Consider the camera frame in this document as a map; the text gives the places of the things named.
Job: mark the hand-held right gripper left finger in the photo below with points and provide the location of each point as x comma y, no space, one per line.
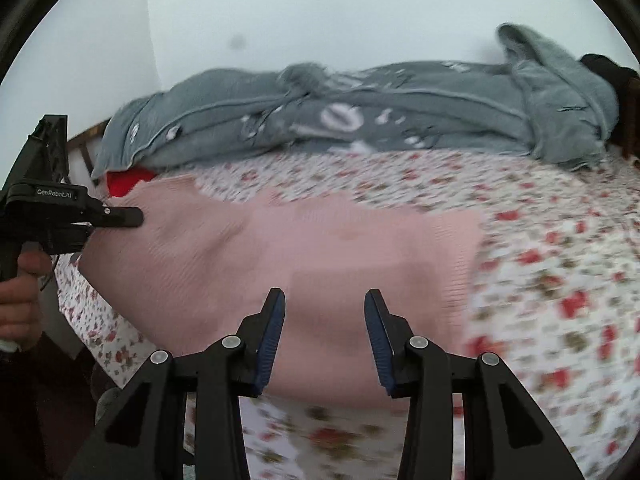
272,340

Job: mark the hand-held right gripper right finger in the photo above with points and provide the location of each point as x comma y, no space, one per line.
377,340

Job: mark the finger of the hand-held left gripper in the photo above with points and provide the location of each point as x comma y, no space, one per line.
125,217

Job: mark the pink knitted sweater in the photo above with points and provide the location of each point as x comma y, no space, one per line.
300,250

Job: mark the person's left hand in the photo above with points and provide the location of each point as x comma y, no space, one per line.
22,305

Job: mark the red cloth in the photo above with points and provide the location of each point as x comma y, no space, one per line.
125,182

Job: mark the wooden bed headboard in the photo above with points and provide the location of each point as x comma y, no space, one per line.
87,137

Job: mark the floral bedsheet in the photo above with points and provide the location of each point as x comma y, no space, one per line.
550,260

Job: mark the person's dark clothing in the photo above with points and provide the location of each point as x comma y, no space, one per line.
45,410

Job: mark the grey printed blanket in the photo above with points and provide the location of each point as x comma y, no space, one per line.
450,105

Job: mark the black cloth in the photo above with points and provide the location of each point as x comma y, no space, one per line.
607,72

